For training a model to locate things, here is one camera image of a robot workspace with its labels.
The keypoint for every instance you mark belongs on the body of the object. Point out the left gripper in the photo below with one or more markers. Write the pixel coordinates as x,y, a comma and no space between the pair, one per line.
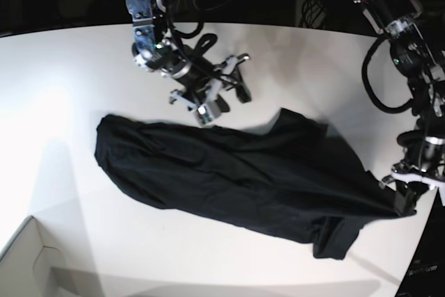
417,180

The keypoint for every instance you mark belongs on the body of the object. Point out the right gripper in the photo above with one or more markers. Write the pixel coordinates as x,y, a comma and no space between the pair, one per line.
203,82

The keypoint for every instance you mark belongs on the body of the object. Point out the black long-sleeve t-shirt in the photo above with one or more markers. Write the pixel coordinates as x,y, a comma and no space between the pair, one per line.
296,182

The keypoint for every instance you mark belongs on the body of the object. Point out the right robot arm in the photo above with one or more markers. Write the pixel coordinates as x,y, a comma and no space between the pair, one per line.
159,46

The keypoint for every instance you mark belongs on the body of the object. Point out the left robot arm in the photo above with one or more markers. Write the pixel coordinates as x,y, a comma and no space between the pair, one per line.
414,55

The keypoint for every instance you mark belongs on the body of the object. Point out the white cardboard box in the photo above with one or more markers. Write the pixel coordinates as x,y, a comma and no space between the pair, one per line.
29,267

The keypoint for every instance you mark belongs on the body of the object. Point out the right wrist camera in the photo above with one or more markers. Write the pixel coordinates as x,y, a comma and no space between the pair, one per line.
207,113

